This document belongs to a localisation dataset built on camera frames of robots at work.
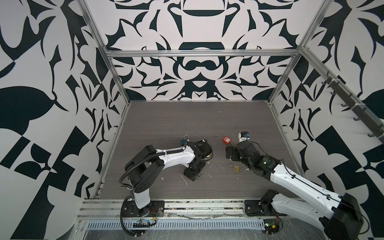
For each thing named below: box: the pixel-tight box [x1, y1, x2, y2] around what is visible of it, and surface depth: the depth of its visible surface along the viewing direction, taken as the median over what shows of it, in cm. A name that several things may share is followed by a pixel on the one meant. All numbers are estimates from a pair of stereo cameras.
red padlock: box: [214, 134, 234, 146], surface depth 99 cm
